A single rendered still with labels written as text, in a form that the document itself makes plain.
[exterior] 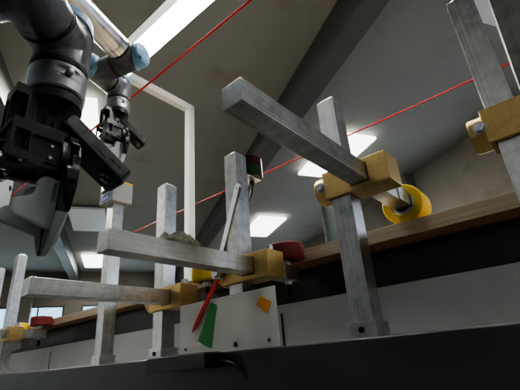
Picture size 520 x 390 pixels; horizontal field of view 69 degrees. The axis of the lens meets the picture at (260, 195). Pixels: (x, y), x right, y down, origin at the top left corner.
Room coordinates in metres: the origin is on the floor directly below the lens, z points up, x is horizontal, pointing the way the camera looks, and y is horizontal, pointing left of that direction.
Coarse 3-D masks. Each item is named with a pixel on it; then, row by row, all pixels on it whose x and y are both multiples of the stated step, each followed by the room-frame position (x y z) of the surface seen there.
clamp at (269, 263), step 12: (252, 252) 0.70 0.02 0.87; (264, 252) 0.68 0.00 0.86; (276, 252) 0.70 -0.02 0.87; (264, 264) 0.69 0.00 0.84; (276, 264) 0.70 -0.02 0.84; (228, 276) 0.74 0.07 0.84; (240, 276) 0.72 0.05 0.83; (252, 276) 0.70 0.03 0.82; (264, 276) 0.69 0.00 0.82; (276, 276) 0.70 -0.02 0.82; (228, 288) 0.79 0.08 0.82
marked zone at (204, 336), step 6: (210, 306) 0.78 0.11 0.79; (216, 306) 0.77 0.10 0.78; (210, 312) 0.78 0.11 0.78; (216, 312) 0.77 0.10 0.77; (210, 318) 0.78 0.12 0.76; (204, 324) 0.79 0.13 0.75; (210, 324) 0.78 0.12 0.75; (204, 330) 0.79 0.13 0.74; (210, 330) 0.78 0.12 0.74; (204, 336) 0.79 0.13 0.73; (210, 336) 0.78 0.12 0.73; (204, 342) 0.79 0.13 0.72; (210, 342) 0.78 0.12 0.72
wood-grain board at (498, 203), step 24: (432, 216) 0.65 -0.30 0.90; (456, 216) 0.63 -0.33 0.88; (480, 216) 0.61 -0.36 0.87; (504, 216) 0.61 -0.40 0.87; (384, 240) 0.71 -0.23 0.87; (408, 240) 0.72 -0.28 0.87; (312, 264) 0.86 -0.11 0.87; (216, 288) 1.07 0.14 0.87; (96, 312) 1.40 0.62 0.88; (120, 312) 1.39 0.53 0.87
